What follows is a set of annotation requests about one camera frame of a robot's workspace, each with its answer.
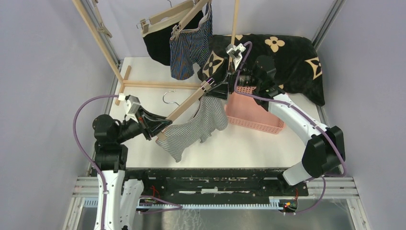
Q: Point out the wooden clothes rack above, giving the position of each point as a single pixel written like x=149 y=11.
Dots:
x=123 y=78

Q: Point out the aluminium frame rail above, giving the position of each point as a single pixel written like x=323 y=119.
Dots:
x=327 y=22

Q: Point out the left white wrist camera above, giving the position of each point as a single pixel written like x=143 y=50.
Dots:
x=131 y=105

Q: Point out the black underwear beige waistband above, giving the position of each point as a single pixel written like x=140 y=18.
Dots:
x=157 y=39

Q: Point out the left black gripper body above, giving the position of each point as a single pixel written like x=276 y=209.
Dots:
x=130 y=128

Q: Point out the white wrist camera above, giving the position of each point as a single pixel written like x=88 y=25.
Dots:
x=131 y=105
x=235 y=54

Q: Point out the black floral blanket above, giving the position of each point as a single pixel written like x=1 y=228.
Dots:
x=298 y=67

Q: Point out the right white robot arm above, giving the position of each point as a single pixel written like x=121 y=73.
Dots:
x=325 y=148

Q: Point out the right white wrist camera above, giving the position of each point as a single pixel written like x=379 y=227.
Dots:
x=235 y=54

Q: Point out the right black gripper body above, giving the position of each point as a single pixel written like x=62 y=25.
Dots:
x=238 y=78

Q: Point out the navy striped boxer shorts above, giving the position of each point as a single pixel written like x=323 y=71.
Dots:
x=191 y=45

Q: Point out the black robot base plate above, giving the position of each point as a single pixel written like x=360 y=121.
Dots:
x=175 y=189

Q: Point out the beige clip hanger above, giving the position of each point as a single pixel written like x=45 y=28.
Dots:
x=177 y=10
x=101 y=26
x=188 y=17
x=200 y=90

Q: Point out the empty beige clip hanger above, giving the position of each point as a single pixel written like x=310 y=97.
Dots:
x=101 y=26

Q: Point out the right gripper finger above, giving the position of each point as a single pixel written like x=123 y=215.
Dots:
x=214 y=79
x=219 y=92

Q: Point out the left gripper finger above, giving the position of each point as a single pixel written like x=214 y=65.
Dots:
x=146 y=116
x=154 y=129

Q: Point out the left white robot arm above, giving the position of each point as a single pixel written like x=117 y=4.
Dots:
x=119 y=196

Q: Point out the pink plastic basket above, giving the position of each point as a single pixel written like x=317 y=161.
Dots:
x=243 y=111

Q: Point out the grey striped underwear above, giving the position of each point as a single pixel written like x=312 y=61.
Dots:
x=210 y=116

